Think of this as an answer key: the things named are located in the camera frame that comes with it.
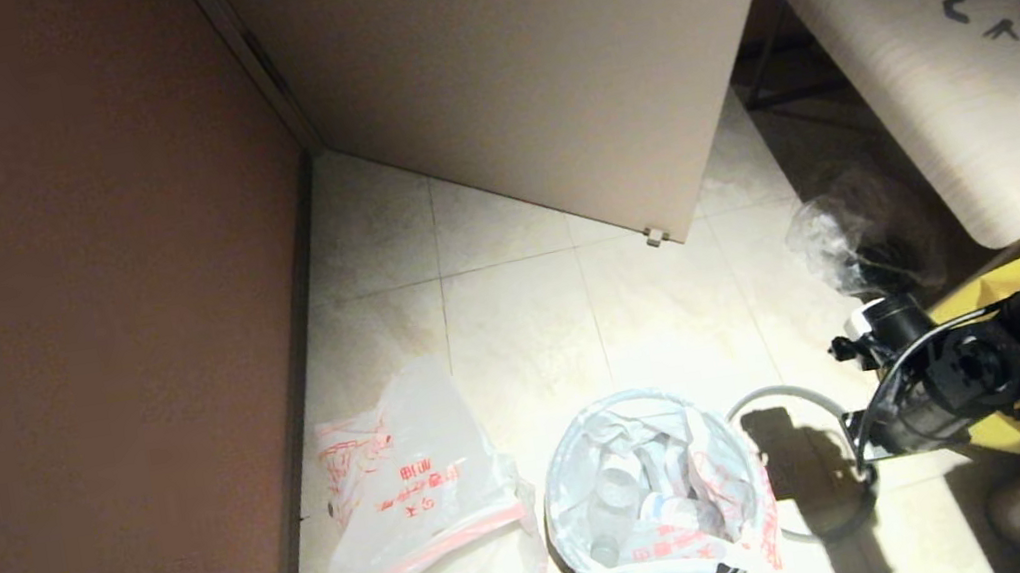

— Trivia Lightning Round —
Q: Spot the grey plastic bin ring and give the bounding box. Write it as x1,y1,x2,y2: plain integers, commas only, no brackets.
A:
723,372,887,555

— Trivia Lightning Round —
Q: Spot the clear bag with black contents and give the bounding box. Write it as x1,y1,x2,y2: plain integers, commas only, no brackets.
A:
781,181,946,313

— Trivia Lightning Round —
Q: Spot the clear bottle blue label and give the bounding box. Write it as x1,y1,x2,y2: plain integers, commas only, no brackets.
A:
637,487,698,532

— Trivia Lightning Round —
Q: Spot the light wood grain table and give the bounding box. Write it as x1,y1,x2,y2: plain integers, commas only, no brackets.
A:
728,0,1020,284

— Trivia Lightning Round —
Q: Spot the empty clear plastic bottle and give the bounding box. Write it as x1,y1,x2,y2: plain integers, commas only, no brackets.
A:
588,531,623,566
596,465,645,514

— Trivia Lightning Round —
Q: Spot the large black allen key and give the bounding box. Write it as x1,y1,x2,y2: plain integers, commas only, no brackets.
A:
940,0,994,28

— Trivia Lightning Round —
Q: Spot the beige door panel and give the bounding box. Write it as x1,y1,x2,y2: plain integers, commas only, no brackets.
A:
209,0,833,308

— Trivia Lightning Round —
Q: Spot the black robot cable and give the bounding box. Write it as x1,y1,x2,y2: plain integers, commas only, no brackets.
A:
835,303,1020,468

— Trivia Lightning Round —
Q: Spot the black cylindrical wrist camera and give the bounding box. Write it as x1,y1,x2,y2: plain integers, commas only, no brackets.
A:
826,290,936,370

